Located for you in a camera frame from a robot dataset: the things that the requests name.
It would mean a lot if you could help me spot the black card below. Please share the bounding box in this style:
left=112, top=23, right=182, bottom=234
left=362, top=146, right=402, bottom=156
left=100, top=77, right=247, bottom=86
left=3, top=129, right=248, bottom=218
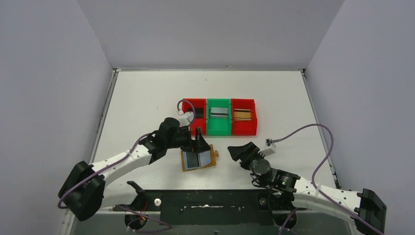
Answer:
left=186, top=153, right=200, bottom=169
left=195, top=108, right=205, bottom=118

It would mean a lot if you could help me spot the yellow leather card holder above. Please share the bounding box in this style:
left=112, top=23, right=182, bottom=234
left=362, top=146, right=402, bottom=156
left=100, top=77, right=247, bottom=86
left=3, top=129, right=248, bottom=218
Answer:
left=181, top=144, right=219, bottom=172

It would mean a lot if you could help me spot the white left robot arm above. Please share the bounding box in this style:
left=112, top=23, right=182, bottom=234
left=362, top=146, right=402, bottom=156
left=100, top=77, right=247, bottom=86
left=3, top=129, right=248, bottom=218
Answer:
left=57, top=117, right=211, bottom=221

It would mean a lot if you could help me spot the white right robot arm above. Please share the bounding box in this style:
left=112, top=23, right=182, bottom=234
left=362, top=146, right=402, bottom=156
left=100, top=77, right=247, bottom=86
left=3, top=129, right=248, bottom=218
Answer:
left=227, top=139, right=387, bottom=235

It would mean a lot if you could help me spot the black card in bin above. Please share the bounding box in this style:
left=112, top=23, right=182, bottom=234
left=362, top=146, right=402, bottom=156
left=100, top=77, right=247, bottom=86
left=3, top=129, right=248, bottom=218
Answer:
left=195, top=108, right=205, bottom=118

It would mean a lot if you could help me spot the gold card in bin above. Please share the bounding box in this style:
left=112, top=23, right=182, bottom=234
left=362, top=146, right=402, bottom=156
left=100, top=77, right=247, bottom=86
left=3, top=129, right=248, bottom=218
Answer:
left=233, top=109, right=252, bottom=121

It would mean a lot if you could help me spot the silver card in bin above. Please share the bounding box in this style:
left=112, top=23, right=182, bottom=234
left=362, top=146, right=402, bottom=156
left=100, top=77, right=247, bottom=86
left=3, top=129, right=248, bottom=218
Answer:
left=209, top=107, right=229, bottom=118

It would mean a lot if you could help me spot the right red plastic bin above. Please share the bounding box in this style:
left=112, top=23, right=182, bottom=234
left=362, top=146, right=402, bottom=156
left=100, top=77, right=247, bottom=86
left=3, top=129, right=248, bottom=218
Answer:
left=231, top=98, right=258, bottom=136

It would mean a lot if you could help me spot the red plastic bin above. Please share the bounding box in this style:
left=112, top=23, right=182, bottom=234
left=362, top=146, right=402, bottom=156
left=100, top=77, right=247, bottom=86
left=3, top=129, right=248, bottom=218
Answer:
left=231, top=98, right=258, bottom=136
left=186, top=98, right=207, bottom=136

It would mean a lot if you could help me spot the green plastic bin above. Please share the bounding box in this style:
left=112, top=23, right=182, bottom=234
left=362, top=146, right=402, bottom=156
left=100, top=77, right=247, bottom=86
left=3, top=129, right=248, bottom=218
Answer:
left=206, top=98, right=232, bottom=136

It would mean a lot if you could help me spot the left red plastic bin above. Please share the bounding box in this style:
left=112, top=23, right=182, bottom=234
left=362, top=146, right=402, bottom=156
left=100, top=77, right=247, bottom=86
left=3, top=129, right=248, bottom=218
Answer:
left=186, top=98, right=207, bottom=136

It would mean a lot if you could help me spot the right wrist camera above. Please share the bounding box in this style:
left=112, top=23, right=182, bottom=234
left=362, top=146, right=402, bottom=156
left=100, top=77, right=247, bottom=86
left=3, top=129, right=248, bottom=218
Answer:
left=258, top=139, right=276, bottom=157

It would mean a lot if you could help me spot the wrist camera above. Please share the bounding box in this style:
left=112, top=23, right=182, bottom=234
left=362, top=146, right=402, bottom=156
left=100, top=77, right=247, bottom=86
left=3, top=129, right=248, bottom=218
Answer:
left=177, top=110, right=195, bottom=127
left=258, top=139, right=276, bottom=157

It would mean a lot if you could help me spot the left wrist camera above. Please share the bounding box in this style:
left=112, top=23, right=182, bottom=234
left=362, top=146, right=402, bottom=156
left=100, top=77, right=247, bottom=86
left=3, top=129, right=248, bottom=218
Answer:
left=177, top=110, right=195, bottom=127

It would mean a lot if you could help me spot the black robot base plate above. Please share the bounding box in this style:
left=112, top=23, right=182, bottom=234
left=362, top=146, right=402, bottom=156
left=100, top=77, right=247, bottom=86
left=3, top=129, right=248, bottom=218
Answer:
left=127, top=189, right=294, bottom=226

